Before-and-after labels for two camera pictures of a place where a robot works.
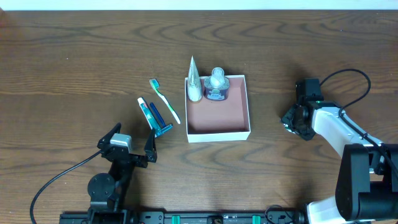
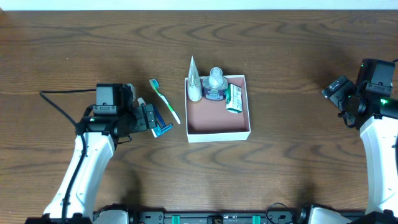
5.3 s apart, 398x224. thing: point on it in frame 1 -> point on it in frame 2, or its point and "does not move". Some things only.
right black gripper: [296, 121] -> [337, 90]
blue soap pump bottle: [216, 86] does not move
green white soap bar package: [287, 128] -> [234, 99]
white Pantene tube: [194, 92] does not move
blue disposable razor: [163, 127] does not move
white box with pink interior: [219, 121] does not move
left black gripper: [129, 157] -> [149, 115]
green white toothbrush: [156, 85] does not move
